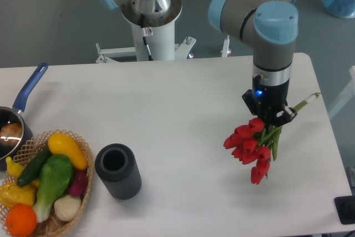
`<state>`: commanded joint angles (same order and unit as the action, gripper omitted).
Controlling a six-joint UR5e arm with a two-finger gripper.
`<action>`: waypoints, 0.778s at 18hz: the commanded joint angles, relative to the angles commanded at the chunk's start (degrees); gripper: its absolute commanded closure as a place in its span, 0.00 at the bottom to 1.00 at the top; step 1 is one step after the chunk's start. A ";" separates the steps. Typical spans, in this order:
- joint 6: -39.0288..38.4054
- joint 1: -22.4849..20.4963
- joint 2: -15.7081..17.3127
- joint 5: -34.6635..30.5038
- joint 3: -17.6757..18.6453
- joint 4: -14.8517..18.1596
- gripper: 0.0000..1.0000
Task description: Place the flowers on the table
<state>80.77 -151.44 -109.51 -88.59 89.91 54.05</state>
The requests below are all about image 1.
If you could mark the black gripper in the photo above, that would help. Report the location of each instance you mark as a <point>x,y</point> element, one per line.
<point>269,103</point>

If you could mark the red tulip bouquet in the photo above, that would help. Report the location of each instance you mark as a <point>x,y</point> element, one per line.
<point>253,142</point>

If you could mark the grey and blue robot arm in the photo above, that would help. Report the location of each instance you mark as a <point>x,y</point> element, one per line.
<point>269,27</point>

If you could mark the black device at edge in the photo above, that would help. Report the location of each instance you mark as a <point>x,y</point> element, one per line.
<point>345,209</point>

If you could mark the dark grey ribbed vase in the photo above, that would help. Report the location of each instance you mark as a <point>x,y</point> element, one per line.
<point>117,168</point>

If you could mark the purple radish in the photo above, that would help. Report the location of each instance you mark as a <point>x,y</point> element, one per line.
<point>79,184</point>

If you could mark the yellow squash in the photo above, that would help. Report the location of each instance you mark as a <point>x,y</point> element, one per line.
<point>59,143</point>

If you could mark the green bok choy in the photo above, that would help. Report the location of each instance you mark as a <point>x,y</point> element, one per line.
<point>54,179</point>

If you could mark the white garlic bulb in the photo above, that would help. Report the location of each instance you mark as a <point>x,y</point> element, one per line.
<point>67,207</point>

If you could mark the green cucumber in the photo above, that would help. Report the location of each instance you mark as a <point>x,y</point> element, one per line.
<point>32,170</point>

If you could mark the bread roll in pan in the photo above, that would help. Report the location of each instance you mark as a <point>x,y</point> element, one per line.
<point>11,134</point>

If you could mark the yellow banana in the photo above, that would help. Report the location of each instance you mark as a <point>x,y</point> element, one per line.
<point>14,169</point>

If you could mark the orange fruit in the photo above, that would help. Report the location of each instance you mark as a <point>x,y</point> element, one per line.
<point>21,220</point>

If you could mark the yellow bell pepper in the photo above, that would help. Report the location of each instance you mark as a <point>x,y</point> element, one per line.
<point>13,195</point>

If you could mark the white frame at right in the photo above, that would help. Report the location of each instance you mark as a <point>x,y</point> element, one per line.
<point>343,97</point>

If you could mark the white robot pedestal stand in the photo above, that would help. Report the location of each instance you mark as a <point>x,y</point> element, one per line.
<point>153,28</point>

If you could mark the blue handled saucepan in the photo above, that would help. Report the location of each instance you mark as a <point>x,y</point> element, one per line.
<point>13,114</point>

